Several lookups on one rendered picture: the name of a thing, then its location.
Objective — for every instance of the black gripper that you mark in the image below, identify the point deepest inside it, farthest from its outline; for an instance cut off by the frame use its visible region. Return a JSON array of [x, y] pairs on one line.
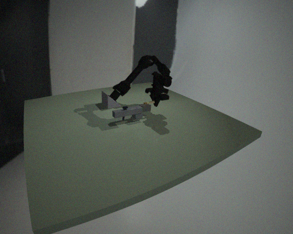
[[155, 93]]

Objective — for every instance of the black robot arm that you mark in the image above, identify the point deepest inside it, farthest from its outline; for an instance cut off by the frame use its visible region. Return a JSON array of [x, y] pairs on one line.
[[122, 88]]

